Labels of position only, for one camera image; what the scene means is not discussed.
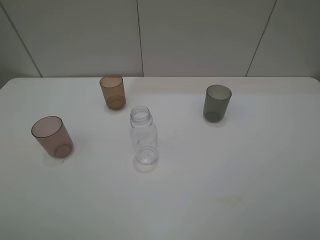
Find clear plastic water bottle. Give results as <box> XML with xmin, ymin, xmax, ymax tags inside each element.
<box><xmin>129</xmin><ymin>106</ymin><xmax>159</xmax><ymax>165</ymax></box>

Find amber translucent plastic cup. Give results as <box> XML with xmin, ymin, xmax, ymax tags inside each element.
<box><xmin>99</xmin><ymin>74</ymin><xmax>126</xmax><ymax>111</ymax></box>

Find grey translucent plastic cup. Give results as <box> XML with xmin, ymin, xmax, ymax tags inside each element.
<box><xmin>203</xmin><ymin>84</ymin><xmax>232</xmax><ymax>123</ymax></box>

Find pink translucent plastic cup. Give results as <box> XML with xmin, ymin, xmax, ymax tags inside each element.
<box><xmin>31</xmin><ymin>116</ymin><xmax>74</xmax><ymax>159</ymax></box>

